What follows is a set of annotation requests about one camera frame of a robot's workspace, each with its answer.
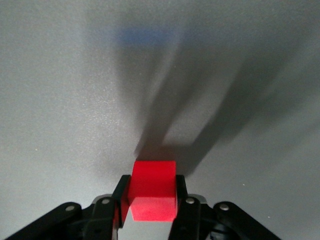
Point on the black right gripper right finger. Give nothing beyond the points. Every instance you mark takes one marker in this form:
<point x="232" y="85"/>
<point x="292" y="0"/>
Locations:
<point x="195" y="220"/>

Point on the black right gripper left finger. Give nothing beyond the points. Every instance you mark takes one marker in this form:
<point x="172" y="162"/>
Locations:
<point x="100" y="217"/>

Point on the small red cube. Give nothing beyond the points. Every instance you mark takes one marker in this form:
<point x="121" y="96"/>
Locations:
<point x="152" y="185"/>

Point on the dark grey table mat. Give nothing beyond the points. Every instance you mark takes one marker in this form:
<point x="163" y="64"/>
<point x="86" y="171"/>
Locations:
<point x="50" y="100"/>

